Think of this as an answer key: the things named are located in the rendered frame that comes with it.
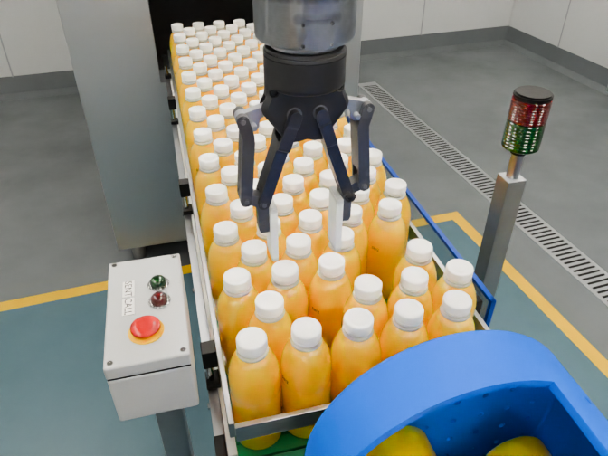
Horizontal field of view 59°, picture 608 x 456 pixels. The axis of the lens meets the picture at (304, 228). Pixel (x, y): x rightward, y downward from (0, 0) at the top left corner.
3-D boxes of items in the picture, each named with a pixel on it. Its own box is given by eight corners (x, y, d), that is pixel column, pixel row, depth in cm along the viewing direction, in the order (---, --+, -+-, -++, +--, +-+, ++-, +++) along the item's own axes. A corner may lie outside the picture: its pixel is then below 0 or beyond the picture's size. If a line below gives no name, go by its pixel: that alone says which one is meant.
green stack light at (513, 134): (513, 156, 92) (520, 129, 89) (493, 140, 97) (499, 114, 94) (546, 152, 93) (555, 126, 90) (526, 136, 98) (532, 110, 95)
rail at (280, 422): (236, 441, 71) (235, 428, 70) (235, 437, 72) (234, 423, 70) (508, 381, 79) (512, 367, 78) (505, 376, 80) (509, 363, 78)
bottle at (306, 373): (311, 394, 84) (312, 307, 73) (339, 426, 79) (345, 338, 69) (272, 416, 81) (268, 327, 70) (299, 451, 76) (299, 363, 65)
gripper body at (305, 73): (265, 57, 44) (270, 158, 50) (364, 50, 46) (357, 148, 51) (250, 33, 50) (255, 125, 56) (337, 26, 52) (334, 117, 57)
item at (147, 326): (131, 344, 65) (129, 337, 65) (131, 323, 68) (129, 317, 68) (161, 338, 66) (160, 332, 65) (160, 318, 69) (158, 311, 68)
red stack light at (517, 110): (520, 129, 89) (526, 107, 86) (499, 114, 94) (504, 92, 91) (555, 125, 90) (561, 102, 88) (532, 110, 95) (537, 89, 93)
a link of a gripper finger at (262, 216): (269, 192, 55) (239, 195, 55) (270, 232, 58) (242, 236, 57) (265, 184, 56) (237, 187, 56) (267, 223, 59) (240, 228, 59)
